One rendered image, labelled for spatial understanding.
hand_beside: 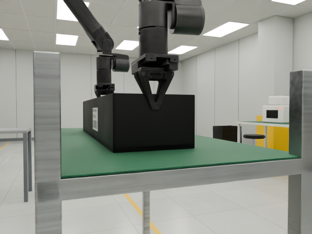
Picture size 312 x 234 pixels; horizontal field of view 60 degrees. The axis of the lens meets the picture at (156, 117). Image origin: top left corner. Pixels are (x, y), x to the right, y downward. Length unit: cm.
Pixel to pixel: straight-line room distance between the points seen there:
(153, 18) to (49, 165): 32
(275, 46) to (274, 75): 61
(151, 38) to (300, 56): 610
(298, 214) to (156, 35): 41
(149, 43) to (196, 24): 10
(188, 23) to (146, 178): 32
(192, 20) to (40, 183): 39
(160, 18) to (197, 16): 7
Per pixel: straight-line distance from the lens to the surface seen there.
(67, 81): 995
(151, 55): 49
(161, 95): 53
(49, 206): 36
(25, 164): 337
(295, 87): 54
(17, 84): 999
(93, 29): 106
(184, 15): 55
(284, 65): 647
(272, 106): 503
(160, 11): 54
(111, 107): 52
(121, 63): 109
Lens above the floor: 103
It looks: 2 degrees down
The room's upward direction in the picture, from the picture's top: straight up
